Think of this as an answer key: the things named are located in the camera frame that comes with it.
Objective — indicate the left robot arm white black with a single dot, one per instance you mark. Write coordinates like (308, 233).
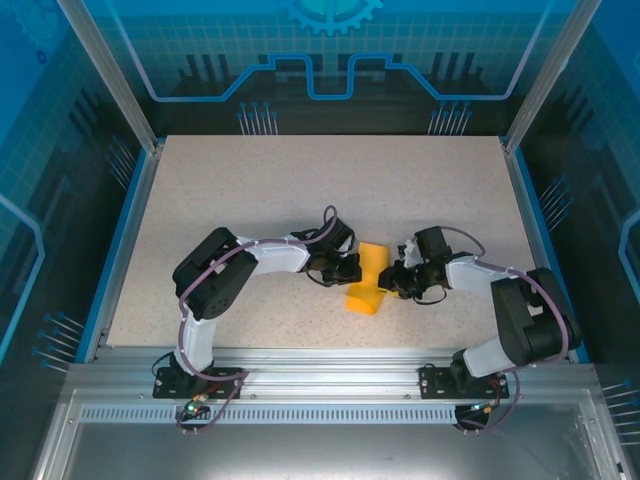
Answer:
(215, 280)

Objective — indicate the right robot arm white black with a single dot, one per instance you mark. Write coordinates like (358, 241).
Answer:
(530, 315)

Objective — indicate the shiny metal sheet panel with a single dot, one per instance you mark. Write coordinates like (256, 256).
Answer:
(325, 450)

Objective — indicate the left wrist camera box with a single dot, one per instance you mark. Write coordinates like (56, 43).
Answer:
(345, 245)

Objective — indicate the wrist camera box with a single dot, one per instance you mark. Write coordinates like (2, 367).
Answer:
(410, 254)
(345, 245)

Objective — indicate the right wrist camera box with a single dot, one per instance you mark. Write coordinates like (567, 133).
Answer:
(410, 254)

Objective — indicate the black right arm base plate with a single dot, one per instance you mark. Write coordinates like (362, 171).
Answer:
(432, 382)

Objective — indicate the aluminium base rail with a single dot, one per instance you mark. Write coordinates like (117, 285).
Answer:
(325, 375)

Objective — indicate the aluminium side rail blue edge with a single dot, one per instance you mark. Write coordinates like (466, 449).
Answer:
(535, 225)
(135, 225)

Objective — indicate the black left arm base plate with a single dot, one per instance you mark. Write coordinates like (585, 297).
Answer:
(230, 385)

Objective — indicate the aluminium frame post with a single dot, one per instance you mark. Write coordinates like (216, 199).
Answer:
(115, 85)
(545, 75)

